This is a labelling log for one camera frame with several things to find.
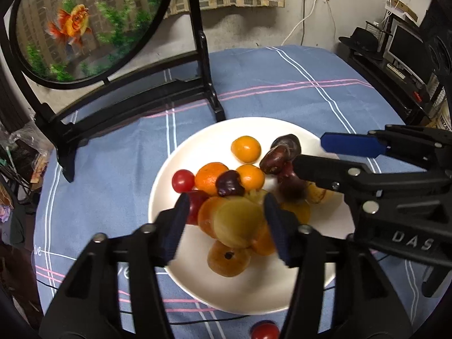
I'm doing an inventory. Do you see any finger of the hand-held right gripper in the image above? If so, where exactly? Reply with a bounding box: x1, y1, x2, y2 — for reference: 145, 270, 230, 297
321, 125, 452, 172
293, 153, 452, 203

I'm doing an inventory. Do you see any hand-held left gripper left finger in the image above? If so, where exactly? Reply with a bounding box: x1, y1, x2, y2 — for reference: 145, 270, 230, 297
40, 194, 191, 339

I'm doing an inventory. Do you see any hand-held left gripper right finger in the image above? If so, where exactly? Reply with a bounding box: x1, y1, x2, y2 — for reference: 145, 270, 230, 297
264, 194, 414, 339

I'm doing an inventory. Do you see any tan wrinkled fruit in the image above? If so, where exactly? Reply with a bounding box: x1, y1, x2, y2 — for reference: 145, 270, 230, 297
305, 181, 327, 204

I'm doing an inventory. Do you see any large orange tangerine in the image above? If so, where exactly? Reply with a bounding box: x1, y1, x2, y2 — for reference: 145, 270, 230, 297
197, 196, 228, 239

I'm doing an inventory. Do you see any dark purple passion fruit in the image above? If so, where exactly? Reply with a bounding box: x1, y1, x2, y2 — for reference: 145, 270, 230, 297
259, 148, 294, 175
276, 173, 308, 203

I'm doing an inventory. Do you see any pale yellow spotted fruit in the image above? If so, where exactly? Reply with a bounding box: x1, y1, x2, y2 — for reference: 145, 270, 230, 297
213, 198, 269, 249

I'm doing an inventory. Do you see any dark brown wrinkled fruit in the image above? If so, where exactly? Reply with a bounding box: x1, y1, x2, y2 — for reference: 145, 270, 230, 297
270, 134, 302, 156

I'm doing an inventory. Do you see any red cherry tomato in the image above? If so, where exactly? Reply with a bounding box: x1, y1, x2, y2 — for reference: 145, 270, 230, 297
171, 169, 195, 193
250, 321, 281, 339

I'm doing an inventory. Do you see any pale tan tangerine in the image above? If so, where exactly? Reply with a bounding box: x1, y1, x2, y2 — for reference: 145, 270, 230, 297
207, 240, 252, 277

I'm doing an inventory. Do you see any small orange tangerine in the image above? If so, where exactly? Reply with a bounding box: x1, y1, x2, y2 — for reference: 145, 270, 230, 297
231, 136, 262, 164
194, 162, 230, 196
235, 164, 266, 191

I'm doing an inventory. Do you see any white round plate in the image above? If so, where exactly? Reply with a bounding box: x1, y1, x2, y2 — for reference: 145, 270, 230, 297
147, 116, 357, 316

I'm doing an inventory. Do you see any black media desk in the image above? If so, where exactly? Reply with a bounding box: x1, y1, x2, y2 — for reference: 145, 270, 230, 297
348, 47, 442, 126

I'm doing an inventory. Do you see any blue plaid tablecloth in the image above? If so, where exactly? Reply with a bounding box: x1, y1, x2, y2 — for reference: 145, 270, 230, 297
33, 44, 438, 339

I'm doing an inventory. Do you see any black hat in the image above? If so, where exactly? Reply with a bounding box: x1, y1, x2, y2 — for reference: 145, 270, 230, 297
338, 27, 385, 60

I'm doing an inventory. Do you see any computer monitor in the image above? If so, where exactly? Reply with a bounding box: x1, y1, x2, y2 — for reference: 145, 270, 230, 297
388, 24, 436, 78

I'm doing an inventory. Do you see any small cardboard box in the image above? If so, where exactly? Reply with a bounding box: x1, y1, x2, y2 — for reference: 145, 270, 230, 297
385, 0, 419, 22

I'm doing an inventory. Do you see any clear plastic bag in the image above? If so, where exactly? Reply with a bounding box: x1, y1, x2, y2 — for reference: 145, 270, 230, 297
7, 120, 53, 156

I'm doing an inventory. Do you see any white power cable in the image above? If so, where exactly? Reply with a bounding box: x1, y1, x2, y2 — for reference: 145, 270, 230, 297
281, 0, 318, 46

